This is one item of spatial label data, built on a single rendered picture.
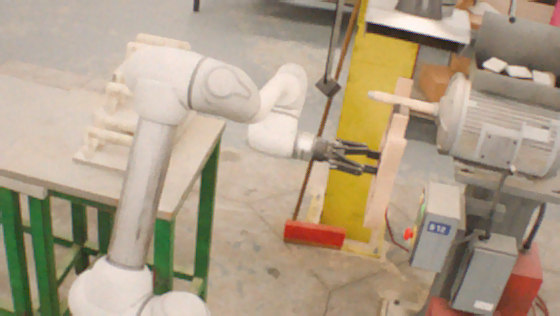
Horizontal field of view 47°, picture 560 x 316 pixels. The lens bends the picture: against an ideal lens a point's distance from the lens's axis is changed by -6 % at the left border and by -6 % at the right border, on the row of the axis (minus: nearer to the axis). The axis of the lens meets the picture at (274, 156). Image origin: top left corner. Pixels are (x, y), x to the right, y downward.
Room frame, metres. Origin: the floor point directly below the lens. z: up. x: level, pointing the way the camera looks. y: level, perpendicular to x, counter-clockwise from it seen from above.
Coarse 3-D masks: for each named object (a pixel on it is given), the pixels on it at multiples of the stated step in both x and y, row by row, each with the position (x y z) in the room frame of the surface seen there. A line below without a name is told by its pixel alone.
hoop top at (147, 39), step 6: (138, 36) 2.15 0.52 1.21; (144, 36) 2.15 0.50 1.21; (150, 36) 2.15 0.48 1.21; (156, 36) 2.15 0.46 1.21; (144, 42) 2.14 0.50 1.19; (150, 42) 2.14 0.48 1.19; (156, 42) 2.13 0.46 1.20; (162, 42) 2.13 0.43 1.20; (168, 42) 2.13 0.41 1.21; (174, 42) 2.13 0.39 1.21; (180, 42) 2.13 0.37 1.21; (186, 42) 2.13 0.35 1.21; (180, 48) 2.12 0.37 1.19; (186, 48) 2.12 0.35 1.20
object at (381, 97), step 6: (378, 96) 1.84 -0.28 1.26; (384, 96) 1.84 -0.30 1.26; (390, 96) 1.84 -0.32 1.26; (396, 96) 1.85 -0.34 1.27; (384, 102) 1.84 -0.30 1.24; (390, 102) 1.83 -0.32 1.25; (396, 102) 1.83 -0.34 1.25; (402, 102) 1.83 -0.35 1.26; (408, 102) 1.83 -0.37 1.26; (414, 102) 1.83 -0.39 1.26; (420, 102) 1.83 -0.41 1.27; (426, 102) 1.84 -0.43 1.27; (414, 108) 1.82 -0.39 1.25; (420, 108) 1.82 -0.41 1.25; (426, 108) 1.82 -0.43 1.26; (432, 108) 1.82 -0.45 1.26
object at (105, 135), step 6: (84, 132) 1.75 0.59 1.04; (90, 132) 1.75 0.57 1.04; (96, 132) 1.74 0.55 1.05; (102, 132) 1.74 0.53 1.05; (108, 132) 1.75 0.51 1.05; (114, 132) 1.75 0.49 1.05; (96, 138) 1.75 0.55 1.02; (102, 138) 1.74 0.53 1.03; (108, 138) 1.73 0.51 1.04; (114, 138) 1.73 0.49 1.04; (120, 138) 1.73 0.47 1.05; (126, 138) 1.73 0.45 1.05; (132, 138) 1.73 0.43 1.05; (120, 144) 1.73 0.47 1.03; (126, 144) 1.72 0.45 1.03
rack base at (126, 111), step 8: (120, 104) 1.98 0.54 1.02; (128, 104) 1.99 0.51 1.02; (96, 112) 1.91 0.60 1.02; (104, 112) 1.91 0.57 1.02; (120, 112) 1.93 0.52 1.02; (128, 112) 1.94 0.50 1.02; (128, 120) 1.88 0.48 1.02; (136, 120) 1.89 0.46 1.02; (112, 128) 1.88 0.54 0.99; (176, 136) 1.94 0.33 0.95
